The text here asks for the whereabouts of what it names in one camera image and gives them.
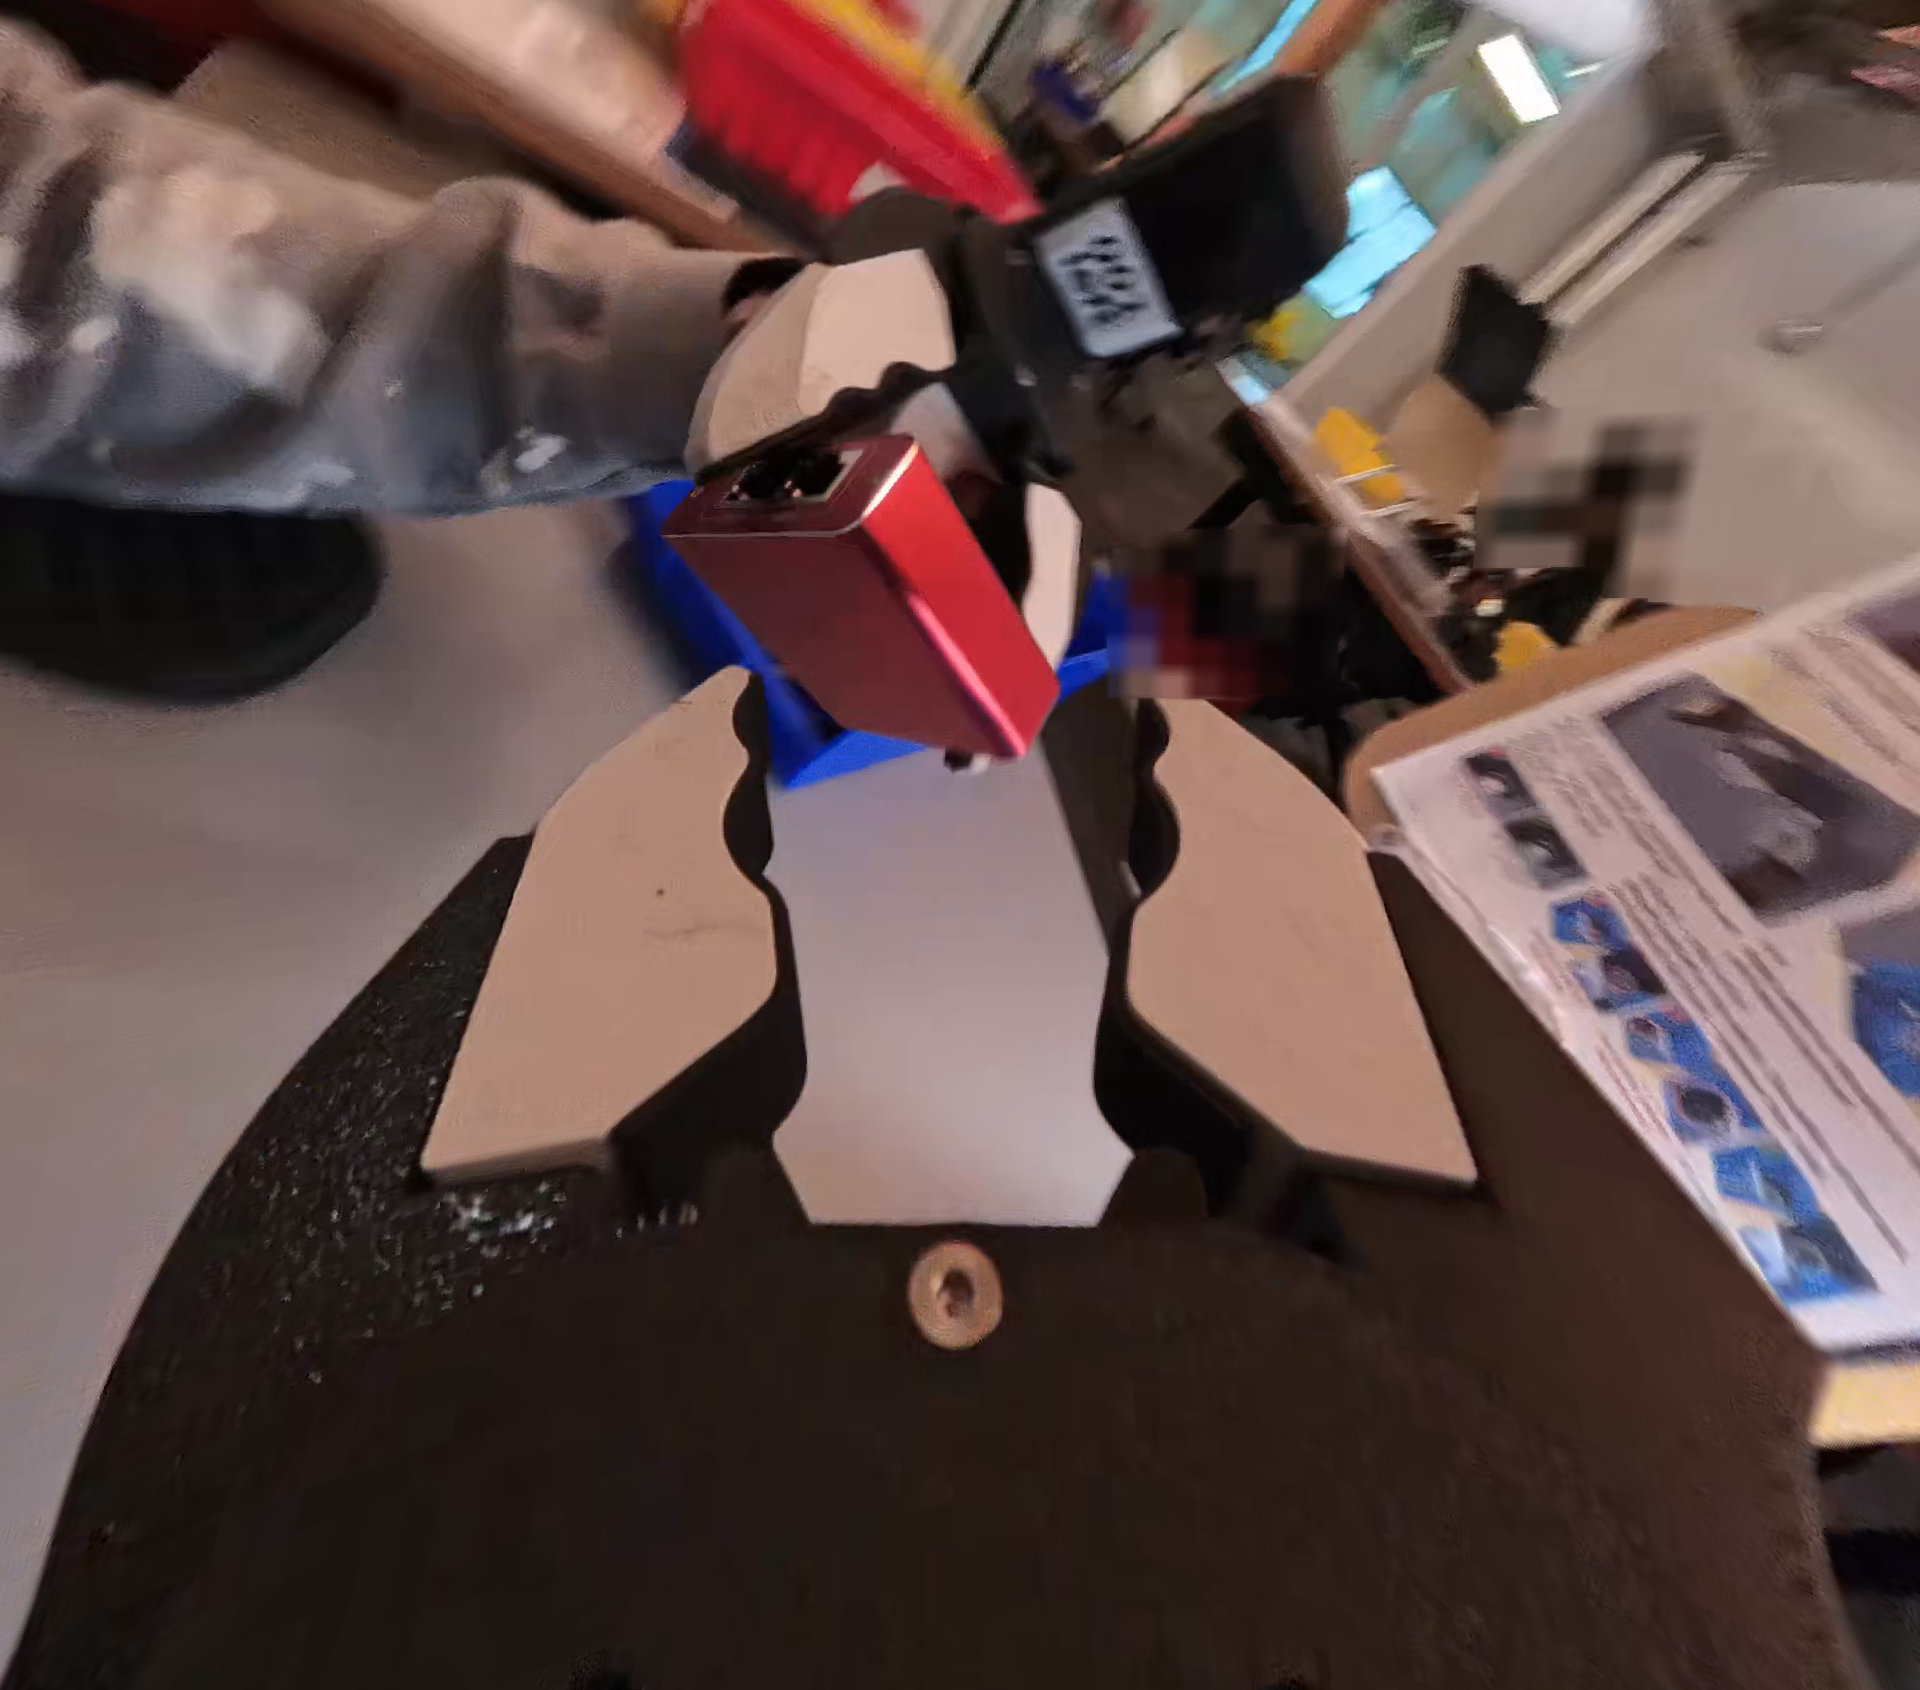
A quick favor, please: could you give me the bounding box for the red metal ethernet switch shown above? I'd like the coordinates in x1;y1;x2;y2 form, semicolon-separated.
662;434;1062;765

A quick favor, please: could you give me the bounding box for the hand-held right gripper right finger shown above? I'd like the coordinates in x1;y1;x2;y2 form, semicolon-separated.
1094;700;1482;1204

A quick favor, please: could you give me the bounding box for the tilted black wooden board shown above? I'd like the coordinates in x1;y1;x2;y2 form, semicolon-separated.
1384;264;1557;509

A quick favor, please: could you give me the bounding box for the printed instruction sheet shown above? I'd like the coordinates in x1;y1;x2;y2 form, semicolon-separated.
1372;585;1920;1358

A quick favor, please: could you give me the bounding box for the blue plastic storage bin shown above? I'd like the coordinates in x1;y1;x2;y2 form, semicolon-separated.
617;477;1115;795

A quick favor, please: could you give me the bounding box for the small yellow plastic bin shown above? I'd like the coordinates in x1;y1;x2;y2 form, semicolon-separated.
1312;405;1404;507

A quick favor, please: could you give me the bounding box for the person's left forearm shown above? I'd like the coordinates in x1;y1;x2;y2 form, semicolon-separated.
0;22;811;521

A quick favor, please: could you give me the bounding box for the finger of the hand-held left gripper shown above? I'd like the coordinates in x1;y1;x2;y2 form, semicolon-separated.
684;245;965;479
900;383;1086;679

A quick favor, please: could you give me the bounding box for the black mesh chair armrest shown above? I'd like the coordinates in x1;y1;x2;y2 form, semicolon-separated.
0;490;387;705

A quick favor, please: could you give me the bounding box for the instruction sheet on board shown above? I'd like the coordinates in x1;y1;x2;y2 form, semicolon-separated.
1342;563;1920;1449

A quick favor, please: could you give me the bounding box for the red storage crate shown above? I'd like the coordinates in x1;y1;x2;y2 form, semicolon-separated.
677;0;1039;226

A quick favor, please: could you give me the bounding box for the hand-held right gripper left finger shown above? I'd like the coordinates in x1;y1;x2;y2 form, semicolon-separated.
420;663;809;1211

